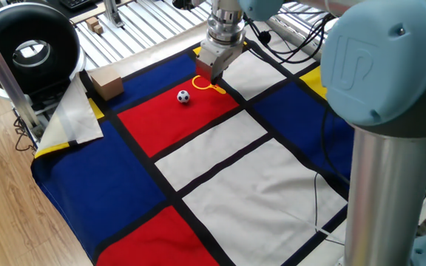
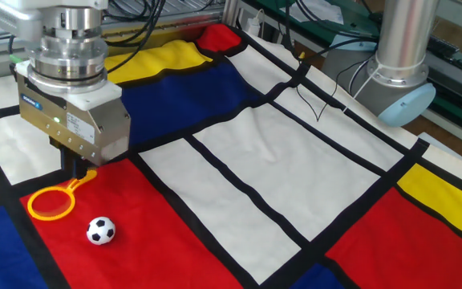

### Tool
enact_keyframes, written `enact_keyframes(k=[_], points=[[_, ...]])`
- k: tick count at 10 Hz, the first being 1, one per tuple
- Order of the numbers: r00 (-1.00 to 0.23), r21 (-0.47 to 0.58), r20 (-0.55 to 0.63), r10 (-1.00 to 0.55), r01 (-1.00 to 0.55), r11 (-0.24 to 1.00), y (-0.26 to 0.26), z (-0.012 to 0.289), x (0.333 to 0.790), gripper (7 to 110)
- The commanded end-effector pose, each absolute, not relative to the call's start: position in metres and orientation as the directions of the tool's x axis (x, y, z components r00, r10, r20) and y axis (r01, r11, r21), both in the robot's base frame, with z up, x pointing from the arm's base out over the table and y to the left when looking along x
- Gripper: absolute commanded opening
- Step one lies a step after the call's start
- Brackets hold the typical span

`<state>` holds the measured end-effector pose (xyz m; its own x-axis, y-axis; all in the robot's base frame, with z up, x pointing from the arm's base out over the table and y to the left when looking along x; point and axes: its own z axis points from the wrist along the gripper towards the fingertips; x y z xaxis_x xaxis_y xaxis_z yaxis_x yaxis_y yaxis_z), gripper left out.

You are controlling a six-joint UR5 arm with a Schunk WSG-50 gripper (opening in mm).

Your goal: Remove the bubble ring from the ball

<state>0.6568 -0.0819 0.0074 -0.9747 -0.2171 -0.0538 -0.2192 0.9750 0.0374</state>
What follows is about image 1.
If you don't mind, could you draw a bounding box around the black floor cable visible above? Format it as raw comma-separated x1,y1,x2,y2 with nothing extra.
13,116,36,152

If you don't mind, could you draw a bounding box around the grey metal gripper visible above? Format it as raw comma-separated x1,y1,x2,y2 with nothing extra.
195,38,246,86

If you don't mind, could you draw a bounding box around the aluminium frame post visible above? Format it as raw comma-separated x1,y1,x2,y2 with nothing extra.
0,14,46,138

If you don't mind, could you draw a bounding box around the thin black cable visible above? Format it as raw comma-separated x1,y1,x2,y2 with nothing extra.
312,171,347,247

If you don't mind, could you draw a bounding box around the thick black gripper cable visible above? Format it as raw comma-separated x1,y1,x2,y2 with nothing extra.
244,13,351,185

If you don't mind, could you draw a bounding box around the yellow plastic bubble ring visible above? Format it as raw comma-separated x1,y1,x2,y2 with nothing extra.
192,75,227,95

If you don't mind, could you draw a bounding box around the black round ring device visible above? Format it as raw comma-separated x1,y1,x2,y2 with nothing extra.
0,2,87,99

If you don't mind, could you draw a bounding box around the brown cardboard box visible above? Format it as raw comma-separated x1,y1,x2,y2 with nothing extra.
89,66,125,101

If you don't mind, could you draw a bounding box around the black keyboard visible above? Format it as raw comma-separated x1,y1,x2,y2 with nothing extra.
59,0,94,10

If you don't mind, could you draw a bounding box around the metal bracket stand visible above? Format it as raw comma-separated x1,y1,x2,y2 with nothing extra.
104,0,125,29

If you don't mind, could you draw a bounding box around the colour block table cloth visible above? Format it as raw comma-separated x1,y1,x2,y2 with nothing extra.
30,27,426,266

